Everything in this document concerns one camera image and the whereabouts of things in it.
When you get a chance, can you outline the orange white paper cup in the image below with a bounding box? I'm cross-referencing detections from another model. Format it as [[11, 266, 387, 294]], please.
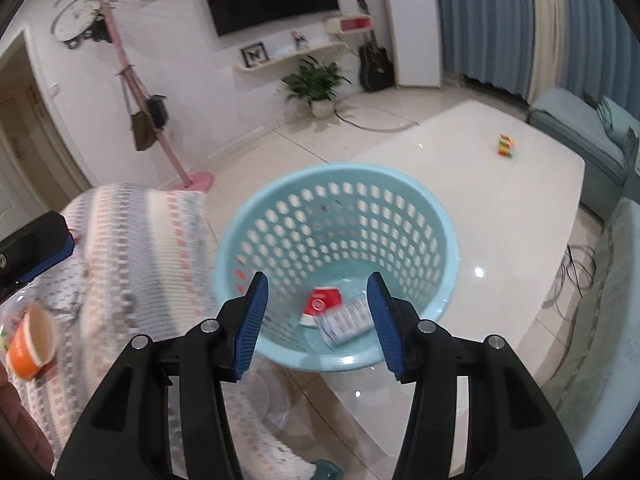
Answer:
[[8, 300, 55, 382]]

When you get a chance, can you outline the person's left hand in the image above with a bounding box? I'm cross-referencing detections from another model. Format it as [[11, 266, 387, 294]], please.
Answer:
[[0, 364, 54, 472]]

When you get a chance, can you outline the striped woven tablecloth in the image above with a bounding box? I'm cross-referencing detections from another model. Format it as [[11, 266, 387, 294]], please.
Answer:
[[1, 184, 331, 479]]

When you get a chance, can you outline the teal sofa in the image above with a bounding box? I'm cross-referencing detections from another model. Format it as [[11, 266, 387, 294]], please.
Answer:
[[527, 88, 639, 479]]

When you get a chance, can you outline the brown hanging bag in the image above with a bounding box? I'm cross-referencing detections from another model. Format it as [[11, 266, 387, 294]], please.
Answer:
[[119, 73, 156, 152]]

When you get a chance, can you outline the pink coat rack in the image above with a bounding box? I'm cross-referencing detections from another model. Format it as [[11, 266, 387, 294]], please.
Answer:
[[99, 0, 214, 192]]

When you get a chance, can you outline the black hanging bag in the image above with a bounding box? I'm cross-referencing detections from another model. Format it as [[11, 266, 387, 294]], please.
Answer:
[[146, 94, 169, 129]]

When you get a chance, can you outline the light blue plastic basket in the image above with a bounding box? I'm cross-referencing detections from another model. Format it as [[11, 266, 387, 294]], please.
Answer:
[[213, 164, 459, 373]]

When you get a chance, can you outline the colourful cube toy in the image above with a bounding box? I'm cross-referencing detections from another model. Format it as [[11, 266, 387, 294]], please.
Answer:
[[497, 134, 515, 158]]

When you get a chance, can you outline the potted green plant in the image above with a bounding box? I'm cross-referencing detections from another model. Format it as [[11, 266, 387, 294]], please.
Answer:
[[281, 55, 352, 120]]

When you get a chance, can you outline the black guitar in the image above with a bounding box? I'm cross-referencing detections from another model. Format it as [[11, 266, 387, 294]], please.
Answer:
[[359, 26, 395, 93]]

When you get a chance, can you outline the cream curtain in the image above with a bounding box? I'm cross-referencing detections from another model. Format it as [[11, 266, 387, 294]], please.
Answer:
[[528, 0, 566, 102]]

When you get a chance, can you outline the blue curtain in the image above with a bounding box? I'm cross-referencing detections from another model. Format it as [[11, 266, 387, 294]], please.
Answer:
[[439, 0, 639, 115]]

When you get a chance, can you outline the white standing air conditioner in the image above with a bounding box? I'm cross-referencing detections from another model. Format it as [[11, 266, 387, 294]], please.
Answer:
[[386, 0, 442, 88]]

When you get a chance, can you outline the light switch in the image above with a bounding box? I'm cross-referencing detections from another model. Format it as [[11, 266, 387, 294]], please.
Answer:
[[49, 84, 62, 99]]

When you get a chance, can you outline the panda wall clock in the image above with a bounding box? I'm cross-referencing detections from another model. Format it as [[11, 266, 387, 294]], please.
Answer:
[[50, 0, 112, 50]]

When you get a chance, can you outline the butterfly picture frame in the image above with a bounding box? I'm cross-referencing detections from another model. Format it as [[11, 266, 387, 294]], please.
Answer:
[[241, 41, 269, 68]]

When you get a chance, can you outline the black floor cable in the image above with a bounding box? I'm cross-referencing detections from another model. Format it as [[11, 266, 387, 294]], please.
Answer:
[[333, 104, 421, 134]]

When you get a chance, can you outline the white wall shelf lower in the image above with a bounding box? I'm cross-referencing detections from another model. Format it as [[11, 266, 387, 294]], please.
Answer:
[[233, 41, 349, 73]]

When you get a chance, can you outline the red white wall box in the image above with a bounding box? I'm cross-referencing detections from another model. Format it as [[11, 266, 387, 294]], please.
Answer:
[[324, 14, 373, 36]]

